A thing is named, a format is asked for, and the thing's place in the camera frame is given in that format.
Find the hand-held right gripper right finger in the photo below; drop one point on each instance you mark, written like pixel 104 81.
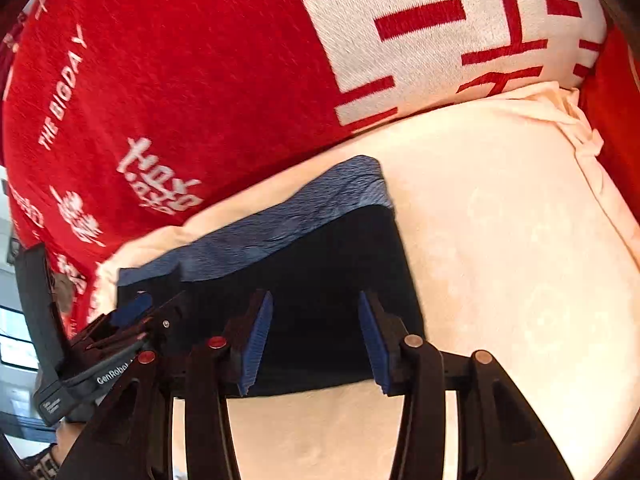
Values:
pixel 375 350

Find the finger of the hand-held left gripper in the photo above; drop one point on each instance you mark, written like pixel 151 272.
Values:
pixel 167 317
pixel 130 310

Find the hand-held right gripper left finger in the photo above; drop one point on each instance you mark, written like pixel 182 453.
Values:
pixel 255 345

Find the black pants with blue stripes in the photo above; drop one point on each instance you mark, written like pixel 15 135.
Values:
pixel 325 260

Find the cream blanket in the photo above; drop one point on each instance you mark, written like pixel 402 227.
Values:
pixel 500 260

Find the red printed blanket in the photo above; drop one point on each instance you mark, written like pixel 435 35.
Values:
pixel 175 85

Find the red embroidered pillow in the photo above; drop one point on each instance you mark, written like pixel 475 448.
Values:
pixel 615 135

